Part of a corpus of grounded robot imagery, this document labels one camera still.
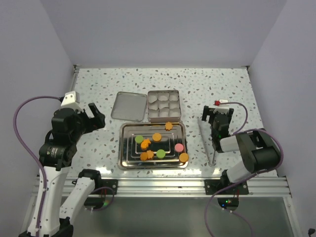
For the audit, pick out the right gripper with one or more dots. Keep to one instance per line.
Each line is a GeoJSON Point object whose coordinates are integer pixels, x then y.
{"type": "Point", "coordinates": [208, 111]}

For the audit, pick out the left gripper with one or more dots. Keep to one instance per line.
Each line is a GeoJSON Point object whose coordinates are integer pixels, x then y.
{"type": "Point", "coordinates": [97, 122]}

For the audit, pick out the metal tongs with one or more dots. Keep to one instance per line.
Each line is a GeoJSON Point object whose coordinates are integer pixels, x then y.
{"type": "Point", "coordinates": [205, 132]}

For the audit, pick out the silver tin lid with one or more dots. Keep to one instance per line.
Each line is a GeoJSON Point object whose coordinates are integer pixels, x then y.
{"type": "Point", "coordinates": [129, 106]}

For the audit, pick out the orange fish cookie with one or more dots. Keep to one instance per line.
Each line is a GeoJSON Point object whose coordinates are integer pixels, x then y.
{"type": "Point", "coordinates": [145, 144]}

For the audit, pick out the orange round biscuit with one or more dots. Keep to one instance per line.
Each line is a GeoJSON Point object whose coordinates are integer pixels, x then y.
{"type": "Point", "coordinates": [183, 157]}
{"type": "Point", "coordinates": [143, 156]}
{"type": "Point", "coordinates": [156, 137]}

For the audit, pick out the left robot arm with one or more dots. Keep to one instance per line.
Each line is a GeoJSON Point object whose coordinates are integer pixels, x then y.
{"type": "Point", "coordinates": [52, 217]}

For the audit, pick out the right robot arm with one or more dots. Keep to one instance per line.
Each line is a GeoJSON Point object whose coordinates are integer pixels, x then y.
{"type": "Point", "coordinates": [259, 152]}

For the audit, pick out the green round cookie left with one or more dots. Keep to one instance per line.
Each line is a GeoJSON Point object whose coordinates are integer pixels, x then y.
{"type": "Point", "coordinates": [139, 139]}

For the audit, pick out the green round cookie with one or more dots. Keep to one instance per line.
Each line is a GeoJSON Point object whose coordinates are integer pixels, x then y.
{"type": "Point", "coordinates": [160, 154]}
{"type": "Point", "coordinates": [139, 139]}

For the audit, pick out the steel serving tray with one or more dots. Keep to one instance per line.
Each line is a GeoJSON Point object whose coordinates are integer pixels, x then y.
{"type": "Point", "coordinates": [129, 151]}

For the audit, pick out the orange flower cookie top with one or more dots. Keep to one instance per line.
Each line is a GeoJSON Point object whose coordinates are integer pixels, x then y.
{"type": "Point", "coordinates": [168, 126]}

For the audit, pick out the orange flower cookie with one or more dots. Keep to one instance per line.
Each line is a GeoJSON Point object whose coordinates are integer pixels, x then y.
{"type": "Point", "coordinates": [150, 155]}
{"type": "Point", "coordinates": [168, 126]}

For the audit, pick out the pink round cookie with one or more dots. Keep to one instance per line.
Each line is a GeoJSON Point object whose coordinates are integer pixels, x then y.
{"type": "Point", "coordinates": [179, 147]}

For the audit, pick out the cookie tin with paper cups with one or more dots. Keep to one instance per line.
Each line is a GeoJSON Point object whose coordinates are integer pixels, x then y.
{"type": "Point", "coordinates": [163, 106]}

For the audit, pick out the orange round biscuit bottom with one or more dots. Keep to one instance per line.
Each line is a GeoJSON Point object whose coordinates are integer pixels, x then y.
{"type": "Point", "coordinates": [143, 156]}

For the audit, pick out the orange flower cookie bottom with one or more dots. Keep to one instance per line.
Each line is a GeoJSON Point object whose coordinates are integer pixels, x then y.
{"type": "Point", "coordinates": [150, 155]}

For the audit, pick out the green round cookie centre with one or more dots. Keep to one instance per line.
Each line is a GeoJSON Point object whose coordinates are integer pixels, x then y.
{"type": "Point", "coordinates": [160, 154]}

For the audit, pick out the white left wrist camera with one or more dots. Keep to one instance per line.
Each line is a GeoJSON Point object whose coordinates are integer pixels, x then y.
{"type": "Point", "coordinates": [71, 100]}

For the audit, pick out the left black mounting bracket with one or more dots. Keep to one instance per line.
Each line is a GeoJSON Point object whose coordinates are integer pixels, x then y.
{"type": "Point", "coordinates": [112, 187]}

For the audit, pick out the black mounting bracket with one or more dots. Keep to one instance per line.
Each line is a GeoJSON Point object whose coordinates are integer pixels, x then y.
{"type": "Point", "coordinates": [112, 187]}
{"type": "Point", "coordinates": [213, 185]}

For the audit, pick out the right black mounting bracket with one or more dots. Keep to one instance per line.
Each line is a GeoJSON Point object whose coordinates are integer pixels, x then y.
{"type": "Point", "coordinates": [213, 185]}

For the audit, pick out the aluminium front rail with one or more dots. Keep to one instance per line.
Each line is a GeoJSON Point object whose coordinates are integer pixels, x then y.
{"type": "Point", "coordinates": [194, 187]}

